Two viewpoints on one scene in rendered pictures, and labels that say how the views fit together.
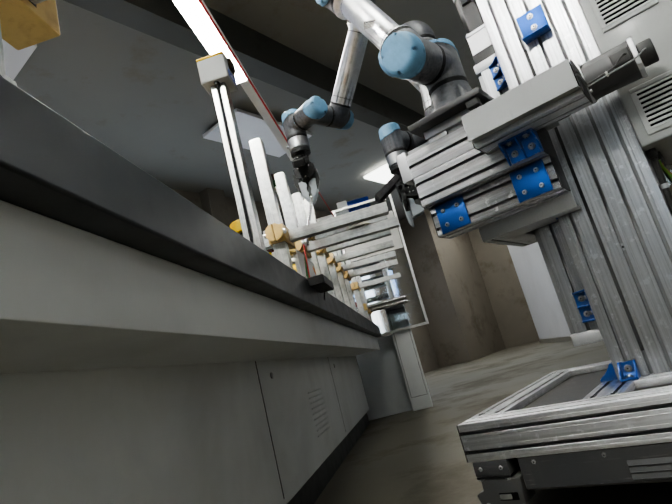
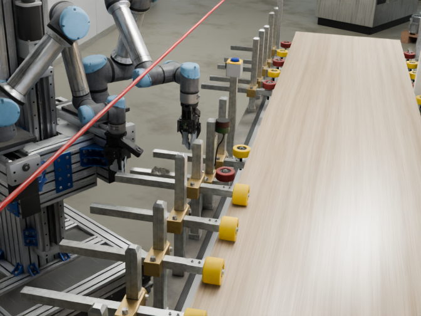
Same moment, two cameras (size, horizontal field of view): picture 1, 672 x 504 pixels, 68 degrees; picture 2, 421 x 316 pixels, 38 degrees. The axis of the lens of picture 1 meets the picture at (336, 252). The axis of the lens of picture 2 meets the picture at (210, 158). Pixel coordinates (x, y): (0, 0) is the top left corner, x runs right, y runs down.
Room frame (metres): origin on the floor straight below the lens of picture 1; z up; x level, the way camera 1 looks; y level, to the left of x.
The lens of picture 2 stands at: (3.92, 0.33, 2.03)
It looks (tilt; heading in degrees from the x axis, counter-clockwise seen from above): 25 degrees down; 185
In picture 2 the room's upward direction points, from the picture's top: 2 degrees clockwise
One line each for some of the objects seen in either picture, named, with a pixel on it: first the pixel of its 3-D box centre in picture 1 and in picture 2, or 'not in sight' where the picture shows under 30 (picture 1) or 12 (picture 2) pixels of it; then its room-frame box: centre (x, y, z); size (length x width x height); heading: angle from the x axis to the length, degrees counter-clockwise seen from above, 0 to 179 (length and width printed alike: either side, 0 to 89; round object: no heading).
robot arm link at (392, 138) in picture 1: (392, 140); (115, 110); (1.59, -0.28, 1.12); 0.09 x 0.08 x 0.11; 125
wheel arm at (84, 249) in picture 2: (343, 257); (136, 256); (2.37, -0.03, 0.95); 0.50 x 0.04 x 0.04; 84
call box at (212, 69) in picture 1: (217, 76); (234, 68); (1.08, 0.17, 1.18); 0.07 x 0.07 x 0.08; 84
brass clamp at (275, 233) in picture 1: (280, 237); (220, 159); (1.36, 0.14, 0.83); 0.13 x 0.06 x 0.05; 174
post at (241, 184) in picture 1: (238, 170); (232, 118); (1.08, 0.17, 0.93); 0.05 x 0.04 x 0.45; 174
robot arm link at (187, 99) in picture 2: (298, 146); (190, 97); (1.65, 0.04, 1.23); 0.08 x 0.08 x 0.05
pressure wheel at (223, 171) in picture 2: not in sight; (225, 182); (1.64, 0.19, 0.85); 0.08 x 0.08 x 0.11
